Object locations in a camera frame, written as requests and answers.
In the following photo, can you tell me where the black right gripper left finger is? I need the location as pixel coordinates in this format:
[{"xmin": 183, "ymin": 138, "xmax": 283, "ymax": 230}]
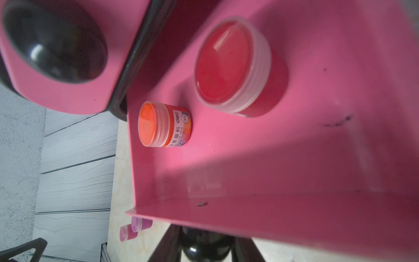
[{"xmin": 148, "ymin": 224, "xmax": 182, "ymax": 262}]

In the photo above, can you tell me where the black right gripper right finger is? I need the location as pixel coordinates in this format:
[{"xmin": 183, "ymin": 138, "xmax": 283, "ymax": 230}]
[{"xmin": 231, "ymin": 237, "xmax": 265, "ymax": 262}]

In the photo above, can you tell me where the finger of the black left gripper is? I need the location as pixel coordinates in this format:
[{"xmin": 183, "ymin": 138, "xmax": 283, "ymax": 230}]
[{"xmin": 1, "ymin": 238, "xmax": 48, "ymax": 262}]

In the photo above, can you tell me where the pink bottom drawer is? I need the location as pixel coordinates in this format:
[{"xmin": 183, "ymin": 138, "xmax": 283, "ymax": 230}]
[{"xmin": 127, "ymin": 1, "xmax": 419, "ymax": 262}]

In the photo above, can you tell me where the pink drawer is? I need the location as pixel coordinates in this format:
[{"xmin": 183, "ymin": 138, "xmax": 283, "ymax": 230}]
[
  {"xmin": 127, "ymin": 1, "xmax": 419, "ymax": 262},
  {"xmin": 0, "ymin": 0, "xmax": 153, "ymax": 115}
]

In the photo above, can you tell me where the orange paint can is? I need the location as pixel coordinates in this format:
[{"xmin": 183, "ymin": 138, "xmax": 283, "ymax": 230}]
[{"xmin": 137, "ymin": 101, "xmax": 193, "ymax": 147}]

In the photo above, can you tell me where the red paint can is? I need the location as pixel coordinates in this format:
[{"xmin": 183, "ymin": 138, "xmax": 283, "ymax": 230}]
[{"xmin": 194, "ymin": 16, "xmax": 289, "ymax": 117}]

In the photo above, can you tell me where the magenta paint can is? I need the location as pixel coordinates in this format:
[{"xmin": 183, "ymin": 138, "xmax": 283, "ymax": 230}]
[{"xmin": 131, "ymin": 216, "xmax": 153, "ymax": 233}]

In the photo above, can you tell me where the pink paint can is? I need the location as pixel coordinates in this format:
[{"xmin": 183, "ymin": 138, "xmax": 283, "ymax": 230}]
[{"xmin": 120, "ymin": 224, "xmax": 138, "ymax": 242}]

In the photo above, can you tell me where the pink middle drawer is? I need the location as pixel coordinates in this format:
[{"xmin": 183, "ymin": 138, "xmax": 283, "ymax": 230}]
[{"xmin": 0, "ymin": 0, "xmax": 153, "ymax": 115}]

